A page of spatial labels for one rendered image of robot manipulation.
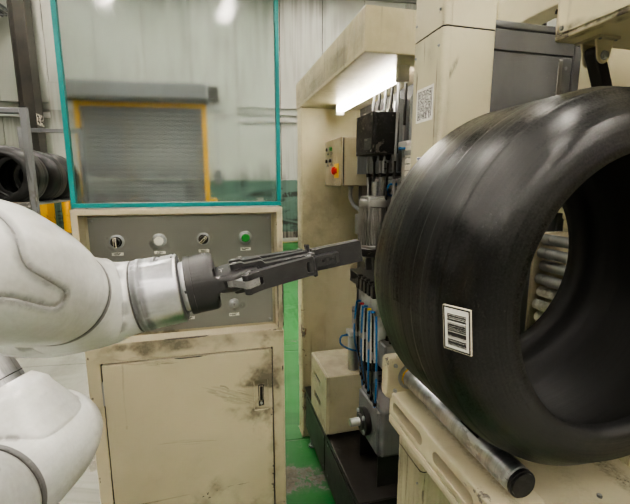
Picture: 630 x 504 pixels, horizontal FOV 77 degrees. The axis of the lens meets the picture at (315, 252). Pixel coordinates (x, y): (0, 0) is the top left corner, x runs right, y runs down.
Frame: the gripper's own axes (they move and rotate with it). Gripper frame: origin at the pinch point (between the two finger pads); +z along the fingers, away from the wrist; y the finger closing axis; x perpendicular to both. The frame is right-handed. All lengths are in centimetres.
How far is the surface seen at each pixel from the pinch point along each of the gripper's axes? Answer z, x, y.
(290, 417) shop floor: 4, 125, 156
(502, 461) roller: 19.3, 35.2, -6.6
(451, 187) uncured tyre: 16.2, -6.8, -4.0
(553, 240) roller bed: 70, 16, 34
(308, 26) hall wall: 274, -333, 910
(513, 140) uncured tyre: 22.8, -11.7, -8.2
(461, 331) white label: 11.3, 10.2, -11.1
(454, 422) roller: 18.7, 35.7, 4.8
